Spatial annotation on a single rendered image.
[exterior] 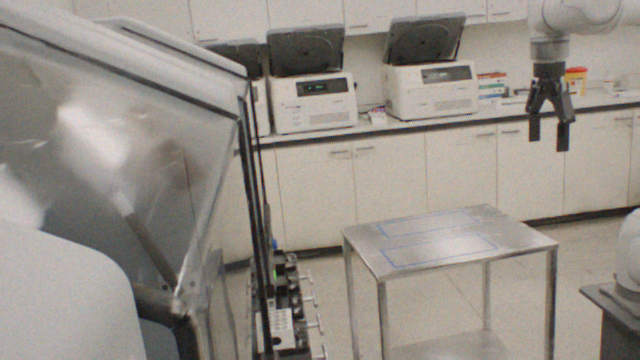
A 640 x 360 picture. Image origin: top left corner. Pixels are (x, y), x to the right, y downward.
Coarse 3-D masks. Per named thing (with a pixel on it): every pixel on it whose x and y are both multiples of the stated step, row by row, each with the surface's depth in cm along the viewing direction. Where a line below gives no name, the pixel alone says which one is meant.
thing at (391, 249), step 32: (384, 224) 193; (416, 224) 190; (448, 224) 188; (480, 224) 185; (512, 224) 182; (384, 256) 166; (416, 256) 164; (448, 256) 162; (480, 256) 160; (512, 256) 161; (352, 288) 199; (384, 288) 154; (352, 320) 202; (384, 320) 157; (384, 352) 159; (416, 352) 206; (448, 352) 204; (480, 352) 202; (544, 352) 176
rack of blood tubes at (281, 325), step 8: (272, 312) 129; (280, 312) 129; (288, 312) 128; (272, 320) 125; (280, 320) 125; (288, 320) 125; (272, 328) 122; (280, 328) 121; (288, 328) 121; (272, 336) 120; (280, 336) 121; (288, 336) 121; (272, 344) 126; (280, 344) 121; (288, 344) 121
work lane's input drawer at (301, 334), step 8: (296, 328) 130; (304, 328) 129; (296, 336) 126; (304, 336) 126; (296, 344) 123; (304, 344) 123; (280, 352) 121; (288, 352) 121; (296, 352) 122; (304, 352) 122; (328, 352) 130
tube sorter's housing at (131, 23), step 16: (32, 0) 88; (64, 16) 86; (112, 32) 94; (144, 32) 155; (160, 32) 156; (144, 48) 91; (192, 48) 158; (176, 64) 90; (224, 64) 160; (224, 80) 98; (240, 112) 164; (256, 208) 173
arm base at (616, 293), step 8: (616, 272) 160; (616, 280) 160; (600, 288) 155; (608, 288) 154; (616, 288) 150; (624, 288) 146; (608, 296) 152; (616, 296) 149; (624, 296) 146; (632, 296) 144; (624, 304) 146; (632, 304) 144; (632, 312) 142
